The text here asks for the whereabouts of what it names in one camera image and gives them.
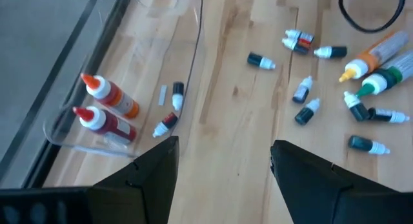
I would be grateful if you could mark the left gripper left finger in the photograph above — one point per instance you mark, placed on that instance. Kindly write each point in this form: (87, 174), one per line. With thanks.
(145, 185)

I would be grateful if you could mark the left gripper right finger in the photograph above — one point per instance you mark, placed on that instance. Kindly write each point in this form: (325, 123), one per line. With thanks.
(316, 191)

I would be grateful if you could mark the small red dropper bottle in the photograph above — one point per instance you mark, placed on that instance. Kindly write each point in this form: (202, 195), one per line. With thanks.
(165, 124)

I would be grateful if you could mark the dark red bottle red tip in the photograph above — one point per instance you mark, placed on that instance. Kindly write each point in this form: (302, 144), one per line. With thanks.
(109, 125)

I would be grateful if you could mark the small dark teal dropper bottle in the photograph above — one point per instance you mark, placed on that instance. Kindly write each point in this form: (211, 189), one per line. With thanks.
(368, 145)
(306, 112)

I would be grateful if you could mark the red-orange bottle orange tip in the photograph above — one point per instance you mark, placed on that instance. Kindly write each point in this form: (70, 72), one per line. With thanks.
(116, 98)

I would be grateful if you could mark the small black dropper bottle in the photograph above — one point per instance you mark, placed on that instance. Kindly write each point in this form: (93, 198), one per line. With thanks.
(295, 46)
(177, 95)
(259, 60)
(387, 115)
(332, 52)
(356, 107)

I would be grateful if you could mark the small blue dropper bottle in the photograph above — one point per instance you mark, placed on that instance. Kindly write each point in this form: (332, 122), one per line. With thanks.
(302, 90)

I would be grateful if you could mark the green bottle green tip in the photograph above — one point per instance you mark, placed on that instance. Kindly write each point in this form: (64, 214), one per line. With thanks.
(384, 80)

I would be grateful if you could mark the orange bottle yellow tip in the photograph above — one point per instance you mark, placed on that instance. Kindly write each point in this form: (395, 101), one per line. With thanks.
(371, 57)

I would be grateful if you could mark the small dropper bottle red-black label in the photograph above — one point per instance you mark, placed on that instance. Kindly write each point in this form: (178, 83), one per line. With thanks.
(301, 36)

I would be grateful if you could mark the small grey sticker strip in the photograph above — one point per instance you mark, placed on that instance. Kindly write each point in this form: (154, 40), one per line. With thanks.
(163, 95)

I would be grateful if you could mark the clear plastic bin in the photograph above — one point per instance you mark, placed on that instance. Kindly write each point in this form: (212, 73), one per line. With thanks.
(151, 40)

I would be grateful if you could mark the black aluminium table frame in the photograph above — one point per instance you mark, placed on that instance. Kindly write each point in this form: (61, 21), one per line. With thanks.
(95, 56)

